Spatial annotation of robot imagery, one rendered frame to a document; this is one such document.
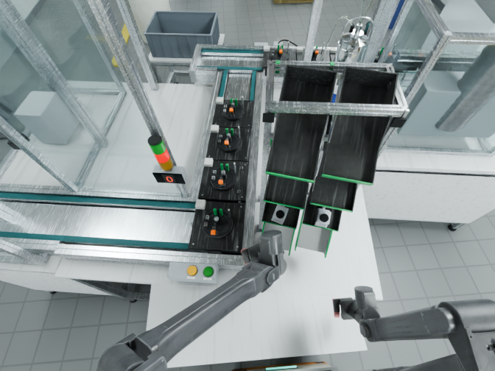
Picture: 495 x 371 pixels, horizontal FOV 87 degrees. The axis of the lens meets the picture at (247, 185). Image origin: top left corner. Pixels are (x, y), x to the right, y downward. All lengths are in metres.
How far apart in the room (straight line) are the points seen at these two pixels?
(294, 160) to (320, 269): 0.71
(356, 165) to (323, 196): 0.17
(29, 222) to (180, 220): 0.75
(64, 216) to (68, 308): 1.05
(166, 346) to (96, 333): 1.82
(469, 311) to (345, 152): 0.42
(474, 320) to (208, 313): 0.47
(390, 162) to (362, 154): 0.99
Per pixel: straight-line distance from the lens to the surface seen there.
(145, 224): 1.40
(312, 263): 1.32
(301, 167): 0.72
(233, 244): 1.20
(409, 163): 1.80
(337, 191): 0.89
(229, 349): 1.25
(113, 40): 0.80
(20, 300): 2.75
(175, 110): 1.93
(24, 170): 2.03
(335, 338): 1.29
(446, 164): 1.91
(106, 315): 2.36
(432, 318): 0.62
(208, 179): 1.37
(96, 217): 1.52
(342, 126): 0.78
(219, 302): 0.64
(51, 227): 1.62
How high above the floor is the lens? 2.10
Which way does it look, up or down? 58 degrees down
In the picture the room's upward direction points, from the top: 2 degrees counter-clockwise
